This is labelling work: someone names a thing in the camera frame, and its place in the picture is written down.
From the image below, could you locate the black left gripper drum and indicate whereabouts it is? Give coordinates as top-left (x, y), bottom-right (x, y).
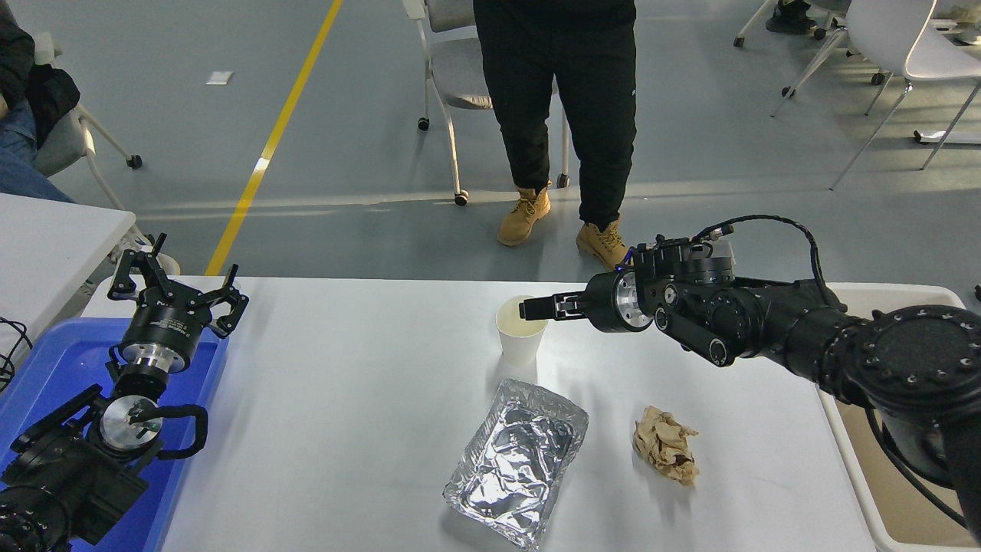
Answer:
top-left (119, 299), bottom-right (210, 363)

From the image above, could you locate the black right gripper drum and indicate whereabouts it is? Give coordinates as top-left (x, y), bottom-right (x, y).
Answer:
top-left (585, 272), bottom-right (625, 334)

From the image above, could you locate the white paper cup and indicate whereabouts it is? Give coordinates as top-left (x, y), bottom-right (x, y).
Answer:
top-left (495, 295), bottom-right (550, 366)

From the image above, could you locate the silver foil tray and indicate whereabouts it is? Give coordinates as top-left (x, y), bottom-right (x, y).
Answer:
top-left (442, 378), bottom-right (589, 551)

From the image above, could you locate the tan paper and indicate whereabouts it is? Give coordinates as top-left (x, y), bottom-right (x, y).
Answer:
top-left (633, 406), bottom-right (700, 487)

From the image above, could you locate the blue plastic tray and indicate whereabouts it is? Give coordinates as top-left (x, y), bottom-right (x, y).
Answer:
top-left (0, 318), bottom-right (231, 552)

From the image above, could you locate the white side table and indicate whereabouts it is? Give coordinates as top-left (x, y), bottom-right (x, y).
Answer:
top-left (0, 193), bottom-right (137, 369)

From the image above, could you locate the white-framed castor chair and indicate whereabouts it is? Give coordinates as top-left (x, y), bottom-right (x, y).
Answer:
top-left (29, 32), bottom-right (182, 277)

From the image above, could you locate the standing person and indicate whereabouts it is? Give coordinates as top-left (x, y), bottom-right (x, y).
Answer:
top-left (473, 0), bottom-right (638, 271)

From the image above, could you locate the seated person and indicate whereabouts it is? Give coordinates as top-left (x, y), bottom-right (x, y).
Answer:
top-left (0, 0), bottom-right (81, 204)

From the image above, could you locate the grey castor chair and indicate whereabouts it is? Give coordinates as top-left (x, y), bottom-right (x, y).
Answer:
top-left (402, 0), bottom-right (572, 207)

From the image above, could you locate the white castor chair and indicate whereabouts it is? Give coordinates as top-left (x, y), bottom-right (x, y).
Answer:
top-left (733, 0), bottom-right (886, 117)

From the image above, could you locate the distant person's black shoe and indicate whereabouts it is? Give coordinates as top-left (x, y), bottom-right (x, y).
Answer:
top-left (765, 0), bottom-right (818, 35)

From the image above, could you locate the large pale bin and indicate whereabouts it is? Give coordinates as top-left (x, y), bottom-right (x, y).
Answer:
top-left (816, 284), bottom-right (981, 552)

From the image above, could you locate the white stand foot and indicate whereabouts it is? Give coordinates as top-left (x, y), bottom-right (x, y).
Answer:
top-left (912, 129), bottom-right (981, 146)

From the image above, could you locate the white shell chair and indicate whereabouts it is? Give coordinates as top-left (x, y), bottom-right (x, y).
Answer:
top-left (830, 0), bottom-right (981, 191)

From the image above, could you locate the black cable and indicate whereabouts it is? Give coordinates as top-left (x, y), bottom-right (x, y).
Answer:
top-left (0, 317), bottom-right (33, 393)

